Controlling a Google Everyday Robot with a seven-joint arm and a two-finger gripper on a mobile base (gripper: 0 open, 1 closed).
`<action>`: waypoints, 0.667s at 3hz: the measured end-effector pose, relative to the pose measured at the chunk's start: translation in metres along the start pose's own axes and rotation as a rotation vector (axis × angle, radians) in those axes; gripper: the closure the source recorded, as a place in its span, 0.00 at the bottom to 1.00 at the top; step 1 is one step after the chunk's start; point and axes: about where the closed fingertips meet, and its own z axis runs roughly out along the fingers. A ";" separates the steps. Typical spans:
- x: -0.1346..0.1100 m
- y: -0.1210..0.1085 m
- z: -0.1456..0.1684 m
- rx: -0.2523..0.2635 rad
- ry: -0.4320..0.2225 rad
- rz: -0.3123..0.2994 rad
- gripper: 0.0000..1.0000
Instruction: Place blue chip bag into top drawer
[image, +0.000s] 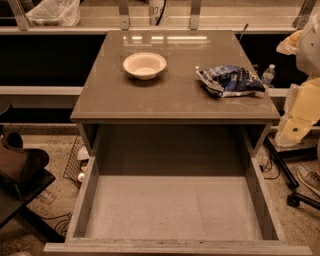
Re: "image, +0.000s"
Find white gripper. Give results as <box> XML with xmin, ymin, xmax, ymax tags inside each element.
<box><xmin>275</xmin><ymin>78</ymin><xmax>320</xmax><ymax>147</ymax></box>

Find blue chip bag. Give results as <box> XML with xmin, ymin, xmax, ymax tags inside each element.
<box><xmin>196</xmin><ymin>65</ymin><xmax>265</xmax><ymax>98</ymax></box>

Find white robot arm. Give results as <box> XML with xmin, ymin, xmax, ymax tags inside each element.
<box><xmin>275</xmin><ymin>13</ymin><xmax>320</xmax><ymax>147</ymax></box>

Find open grey top drawer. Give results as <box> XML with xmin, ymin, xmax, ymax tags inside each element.
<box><xmin>45</xmin><ymin>125</ymin><xmax>312</xmax><ymax>256</ymax></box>

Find grey cabinet with glossy top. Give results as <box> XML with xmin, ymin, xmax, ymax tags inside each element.
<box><xmin>71</xmin><ymin>30</ymin><xmax>279</xmax><ymax>147</ymax></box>

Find white plastic bag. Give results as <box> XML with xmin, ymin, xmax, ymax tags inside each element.
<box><xmin>26</xmin><ymin>0</ymin><xmax>80</xmax><ymax>26</ymax></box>

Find clear plastic water bottle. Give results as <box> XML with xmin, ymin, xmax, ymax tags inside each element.
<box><xmin>261</xmin><ymin>64</ymin><xmax>275</xmax><ymax>87</ymax></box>

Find grey sneaker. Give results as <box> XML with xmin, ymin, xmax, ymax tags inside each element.
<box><xmin>297</xmin><ymin>165</ymin><xmax>320</xmax><ymax>197</ymax></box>

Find black stand leg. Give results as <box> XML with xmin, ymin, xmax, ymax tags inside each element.
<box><xmin>264</xmin><ymin>138</ymin><xmax>320</xmax><ymax>210</ymax></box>

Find white paper bowl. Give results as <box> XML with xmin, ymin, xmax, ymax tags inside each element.
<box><xmin>123</xmin><ymin>52</ymin><xmax>167</xmax><ymax>80</ymax></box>

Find dark brown chair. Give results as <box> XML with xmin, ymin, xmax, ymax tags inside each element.
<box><xmin>0</xmin><ymin>98</ymin><xmax>57</xmax><ymax>230</ymax></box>

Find black wire basket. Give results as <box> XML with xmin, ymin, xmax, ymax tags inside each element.
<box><xmin>63</xmin><ymin>136</ymin><xmax>87</xmax><ymax>188</ymax></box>

